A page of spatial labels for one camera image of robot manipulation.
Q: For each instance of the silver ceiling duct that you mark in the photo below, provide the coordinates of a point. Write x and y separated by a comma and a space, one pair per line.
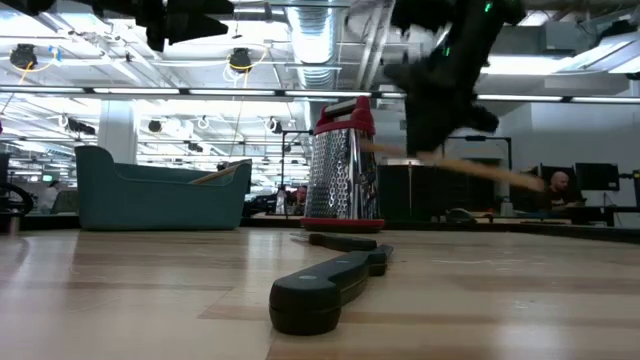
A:
312, 40

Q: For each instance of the black office monitor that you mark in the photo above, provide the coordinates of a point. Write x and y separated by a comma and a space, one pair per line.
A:
597, 177

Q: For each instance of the forked wooden spatula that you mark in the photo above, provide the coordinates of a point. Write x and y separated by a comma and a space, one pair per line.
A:
480, 169

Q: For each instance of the white column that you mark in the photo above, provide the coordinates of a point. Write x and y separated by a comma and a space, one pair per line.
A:
117, 130

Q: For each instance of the black divider panel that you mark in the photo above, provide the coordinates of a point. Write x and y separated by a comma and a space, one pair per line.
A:
400, 195

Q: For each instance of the light wooden spoon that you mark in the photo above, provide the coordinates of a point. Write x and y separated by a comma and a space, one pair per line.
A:
220, 173

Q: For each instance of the long LED light bar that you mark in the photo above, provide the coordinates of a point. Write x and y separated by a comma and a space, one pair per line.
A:
250, 92

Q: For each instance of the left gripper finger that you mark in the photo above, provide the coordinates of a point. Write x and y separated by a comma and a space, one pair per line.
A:
195, 20

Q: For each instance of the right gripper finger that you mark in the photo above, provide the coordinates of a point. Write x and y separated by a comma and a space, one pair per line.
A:
425, 142
482, 121

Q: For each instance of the black ceiling device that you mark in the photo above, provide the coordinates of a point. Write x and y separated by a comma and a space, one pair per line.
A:
23, 56
240, 60

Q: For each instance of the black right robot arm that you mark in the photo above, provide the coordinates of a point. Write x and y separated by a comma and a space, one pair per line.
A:
475, 30

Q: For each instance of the person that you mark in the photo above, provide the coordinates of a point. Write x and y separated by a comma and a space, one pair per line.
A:
50, 197
301, 196
559, 192

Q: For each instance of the teal plastic bin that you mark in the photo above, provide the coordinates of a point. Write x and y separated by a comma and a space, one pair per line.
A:
150, 205

